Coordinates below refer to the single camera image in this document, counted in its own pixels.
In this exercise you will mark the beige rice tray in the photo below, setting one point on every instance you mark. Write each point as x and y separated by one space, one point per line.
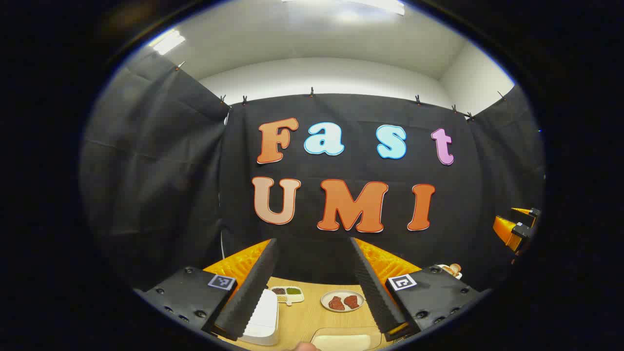
314 336

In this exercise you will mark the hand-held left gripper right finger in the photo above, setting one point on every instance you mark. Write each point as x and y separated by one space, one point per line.
373 287

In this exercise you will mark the white toaster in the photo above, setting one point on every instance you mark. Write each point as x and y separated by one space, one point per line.
446 272

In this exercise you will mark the green beans portion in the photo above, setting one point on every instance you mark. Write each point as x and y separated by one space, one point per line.
293 290

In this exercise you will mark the toast bread slice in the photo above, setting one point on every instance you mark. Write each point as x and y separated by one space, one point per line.
455 268

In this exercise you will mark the black backdrop cloth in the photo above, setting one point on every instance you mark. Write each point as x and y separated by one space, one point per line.
170 195

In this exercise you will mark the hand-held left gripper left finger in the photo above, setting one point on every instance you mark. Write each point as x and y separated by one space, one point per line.
253 287

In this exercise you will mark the row of black cloth clips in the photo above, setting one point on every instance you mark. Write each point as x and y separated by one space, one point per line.
312 91

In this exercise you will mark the white divided bean dish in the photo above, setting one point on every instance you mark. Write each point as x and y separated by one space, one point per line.
288 299

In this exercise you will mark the white rice cooker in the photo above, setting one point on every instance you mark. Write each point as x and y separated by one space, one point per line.
265 317

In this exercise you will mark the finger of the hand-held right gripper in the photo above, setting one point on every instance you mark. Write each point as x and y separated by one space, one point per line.
509 231
526 215

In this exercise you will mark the red meat piece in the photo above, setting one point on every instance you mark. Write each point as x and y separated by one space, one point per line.
351 301
336 303

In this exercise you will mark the round beige plate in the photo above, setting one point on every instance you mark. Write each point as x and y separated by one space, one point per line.
324 301

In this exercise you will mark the ceiling light panel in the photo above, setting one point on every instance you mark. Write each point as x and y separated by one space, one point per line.
166 42
380 5

